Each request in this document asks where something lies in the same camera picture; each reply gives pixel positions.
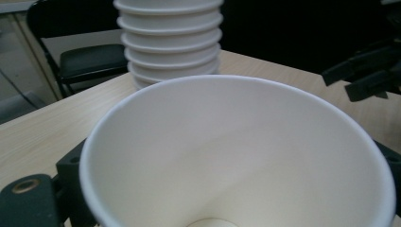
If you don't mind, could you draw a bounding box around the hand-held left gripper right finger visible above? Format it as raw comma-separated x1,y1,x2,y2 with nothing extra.
373,140,401,218

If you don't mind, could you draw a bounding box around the dark curtain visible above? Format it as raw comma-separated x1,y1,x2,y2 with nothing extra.
219,0,401,76

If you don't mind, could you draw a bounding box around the stack of white paper cups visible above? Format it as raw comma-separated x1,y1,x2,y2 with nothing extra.
113,0,225,92

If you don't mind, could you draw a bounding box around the single white paper cup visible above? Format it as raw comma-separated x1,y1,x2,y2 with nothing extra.
78,74,398,227

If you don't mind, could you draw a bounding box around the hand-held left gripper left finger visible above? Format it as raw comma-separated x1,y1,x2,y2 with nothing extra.
56,138,97,227

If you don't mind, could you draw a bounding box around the black folding chair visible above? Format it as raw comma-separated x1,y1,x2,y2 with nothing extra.
26,0,130,99

